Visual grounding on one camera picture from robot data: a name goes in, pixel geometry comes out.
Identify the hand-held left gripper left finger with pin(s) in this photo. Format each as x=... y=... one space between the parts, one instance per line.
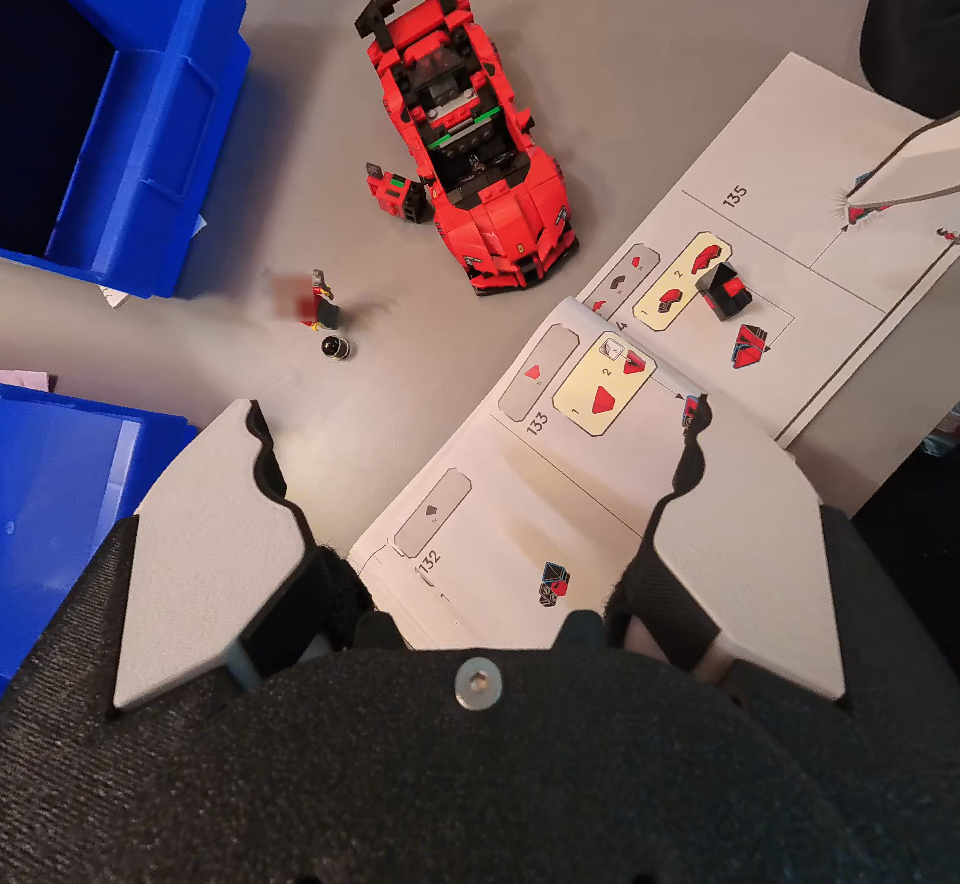
x=210 y=546

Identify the small black red lego assembly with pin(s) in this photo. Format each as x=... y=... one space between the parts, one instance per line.
x=720 y=299

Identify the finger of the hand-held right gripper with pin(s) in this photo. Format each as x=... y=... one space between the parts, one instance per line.
x=919 y=167

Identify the red lego door assembly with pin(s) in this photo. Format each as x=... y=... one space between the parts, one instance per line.
x=390 y=193

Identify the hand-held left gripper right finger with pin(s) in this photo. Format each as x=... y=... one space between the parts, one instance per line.
x=757 y=561

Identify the blue plastic storage bin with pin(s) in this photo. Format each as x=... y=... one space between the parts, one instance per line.
x=165 y=148
x=52 y=464

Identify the black office chair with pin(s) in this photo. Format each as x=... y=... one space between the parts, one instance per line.
x=922 y=13

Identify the red lego car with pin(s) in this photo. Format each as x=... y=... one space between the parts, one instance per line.
x=510 y=216

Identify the lego instruction booklet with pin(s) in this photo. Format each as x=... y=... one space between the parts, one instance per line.
x=750 y=148

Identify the black lego helmet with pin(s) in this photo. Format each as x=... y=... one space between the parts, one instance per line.
x=335 y=348

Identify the pink paper sheet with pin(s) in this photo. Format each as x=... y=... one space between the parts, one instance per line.
x=22 y=381

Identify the white paper sheet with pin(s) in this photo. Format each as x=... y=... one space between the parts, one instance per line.
x=116 y=296

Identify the lego minifigure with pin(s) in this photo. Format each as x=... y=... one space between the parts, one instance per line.
x=328 y=314

